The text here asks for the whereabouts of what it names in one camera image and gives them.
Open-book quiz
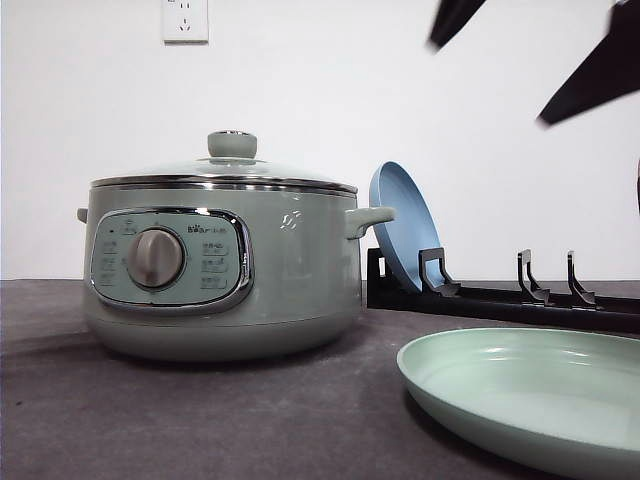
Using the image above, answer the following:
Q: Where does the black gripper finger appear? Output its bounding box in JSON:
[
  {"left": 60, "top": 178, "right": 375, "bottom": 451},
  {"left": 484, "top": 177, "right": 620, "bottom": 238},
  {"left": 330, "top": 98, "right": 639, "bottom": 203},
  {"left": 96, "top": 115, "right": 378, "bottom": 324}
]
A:
[
  {"left": 537, "top": 0, "right": 640, "bottom": 123},
  {"left": 425, "top": 0, "right": 486, "bottom": 54}
]

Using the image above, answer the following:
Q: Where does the glass pot lid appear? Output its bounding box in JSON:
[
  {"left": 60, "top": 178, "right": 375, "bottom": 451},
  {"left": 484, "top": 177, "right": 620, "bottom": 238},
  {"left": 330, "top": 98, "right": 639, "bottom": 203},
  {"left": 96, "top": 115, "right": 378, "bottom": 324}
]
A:
[{"left": 90, "top": 131, "right": 358, "bottom": 195}]

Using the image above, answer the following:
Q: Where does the green plate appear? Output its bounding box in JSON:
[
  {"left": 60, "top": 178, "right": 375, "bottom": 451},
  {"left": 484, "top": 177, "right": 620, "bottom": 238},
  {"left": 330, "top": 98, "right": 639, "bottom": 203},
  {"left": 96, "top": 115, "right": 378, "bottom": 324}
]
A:
[{"left": 396, "top": 327, "right": 640, "bottom": 476}]

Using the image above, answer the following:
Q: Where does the dark red plate edge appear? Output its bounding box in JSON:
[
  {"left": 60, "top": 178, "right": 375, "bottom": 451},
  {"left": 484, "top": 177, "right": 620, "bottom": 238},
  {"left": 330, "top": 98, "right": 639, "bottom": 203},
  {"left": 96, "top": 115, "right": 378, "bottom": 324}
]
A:
[{"left": 636, "top": 159, "right": 640, "bottom": 215}]

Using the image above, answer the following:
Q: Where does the blue plate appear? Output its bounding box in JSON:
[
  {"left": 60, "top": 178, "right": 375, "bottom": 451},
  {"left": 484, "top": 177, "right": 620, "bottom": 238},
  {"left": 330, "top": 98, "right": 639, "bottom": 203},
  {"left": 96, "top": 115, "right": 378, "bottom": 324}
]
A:
[{"left": 369, "top": 161, "right": 446, "bottom": 292}]

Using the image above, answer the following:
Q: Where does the black plate rack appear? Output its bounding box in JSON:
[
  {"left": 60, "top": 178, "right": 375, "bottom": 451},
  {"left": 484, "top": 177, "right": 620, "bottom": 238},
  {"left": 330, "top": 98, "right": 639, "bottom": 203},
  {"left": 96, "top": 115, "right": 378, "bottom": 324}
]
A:
[{"left": 367, "top": 248, "right": 640, "bottom": 335}]

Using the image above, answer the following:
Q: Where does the green electric steamer pot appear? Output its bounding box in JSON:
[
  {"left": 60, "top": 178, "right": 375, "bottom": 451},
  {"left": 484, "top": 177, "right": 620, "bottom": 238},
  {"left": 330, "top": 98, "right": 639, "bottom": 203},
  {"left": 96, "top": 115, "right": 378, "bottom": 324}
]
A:
[{"left": 77, "top": 173, "right": 396, "bottom": 361}]

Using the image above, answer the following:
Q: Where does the white wall socket left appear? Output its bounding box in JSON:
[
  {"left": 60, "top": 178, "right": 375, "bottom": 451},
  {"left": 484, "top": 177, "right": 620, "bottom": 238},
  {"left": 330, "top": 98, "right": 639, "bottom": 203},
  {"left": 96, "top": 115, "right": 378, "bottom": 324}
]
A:
[{"left": 162, "top": 0, "right": 209, "bottom": 46}]

